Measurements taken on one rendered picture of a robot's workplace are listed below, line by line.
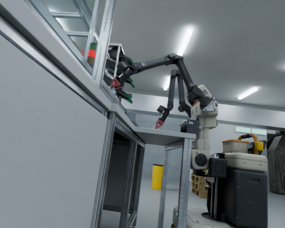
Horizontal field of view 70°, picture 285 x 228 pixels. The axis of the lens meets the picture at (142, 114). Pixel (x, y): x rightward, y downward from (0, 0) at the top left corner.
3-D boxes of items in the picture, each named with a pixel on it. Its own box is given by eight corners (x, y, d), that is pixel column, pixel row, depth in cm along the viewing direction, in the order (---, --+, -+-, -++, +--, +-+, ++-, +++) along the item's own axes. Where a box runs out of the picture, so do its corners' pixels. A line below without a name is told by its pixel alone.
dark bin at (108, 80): (129, 99, 187) (133, 92, 187) (124, 94, 175) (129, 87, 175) (106, 86, 197) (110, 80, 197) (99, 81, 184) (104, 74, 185)
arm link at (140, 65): (177, 56, 175) (172, 64, 184) (173, 51, 176) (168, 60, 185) (135, 68, 154) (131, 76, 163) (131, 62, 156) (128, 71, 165)
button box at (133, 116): (139, 126, 149) (140, 118, 150) (135, 121, 129) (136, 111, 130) (129, 125, 150) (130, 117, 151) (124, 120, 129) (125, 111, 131)
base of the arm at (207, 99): (214, 97, 162) (208, 102, 173) (206, 91, 163) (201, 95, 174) (206, 105, 160) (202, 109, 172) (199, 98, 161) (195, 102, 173)
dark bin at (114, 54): (134, 67, 194) (137, 60, 194) (129, 60, 181) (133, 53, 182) (111, 56, 203) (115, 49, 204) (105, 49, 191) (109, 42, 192)
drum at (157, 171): (151, 188, 483) (154, 163, 495) (149, 187, 519) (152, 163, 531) (166, 190, 485) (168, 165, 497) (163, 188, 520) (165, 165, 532)
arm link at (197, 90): (182, 51, 180) (178, 59, 188) (169, 52, 175) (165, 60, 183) (203, 94, 163) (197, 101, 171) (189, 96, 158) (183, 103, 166)
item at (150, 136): (171, 146, 210) (171, 144, 210) (196, 139, 122) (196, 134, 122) (103, 138, 210) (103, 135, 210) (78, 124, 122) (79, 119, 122)
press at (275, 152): (294, 194, 830) (292, 132, 882) (318, 199, 719) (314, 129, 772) (262, 190, 829) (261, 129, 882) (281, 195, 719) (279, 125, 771)
